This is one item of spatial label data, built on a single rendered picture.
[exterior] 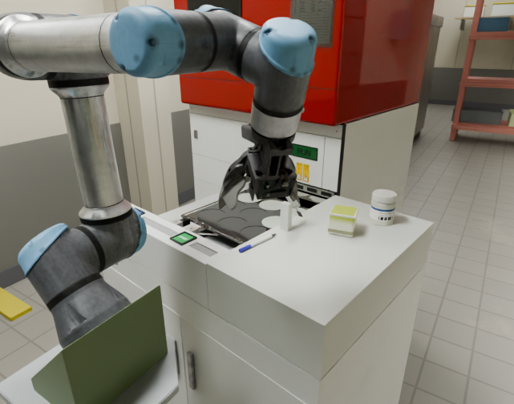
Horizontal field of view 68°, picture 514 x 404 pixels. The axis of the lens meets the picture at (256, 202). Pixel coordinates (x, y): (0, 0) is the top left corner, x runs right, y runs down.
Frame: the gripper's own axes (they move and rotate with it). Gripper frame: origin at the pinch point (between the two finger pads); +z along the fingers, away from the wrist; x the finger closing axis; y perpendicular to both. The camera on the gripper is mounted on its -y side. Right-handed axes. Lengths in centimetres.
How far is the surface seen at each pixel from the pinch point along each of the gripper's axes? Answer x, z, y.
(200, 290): -10.7, 36.9, -2.7
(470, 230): 233, 180, -100
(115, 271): -37, 66, -32
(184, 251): -13.8, 30.9, -11.8
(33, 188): -100, 140, -152
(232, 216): 6, 50, -37
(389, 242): 41.7, 25.9, -2.7
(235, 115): 15, 40, -84
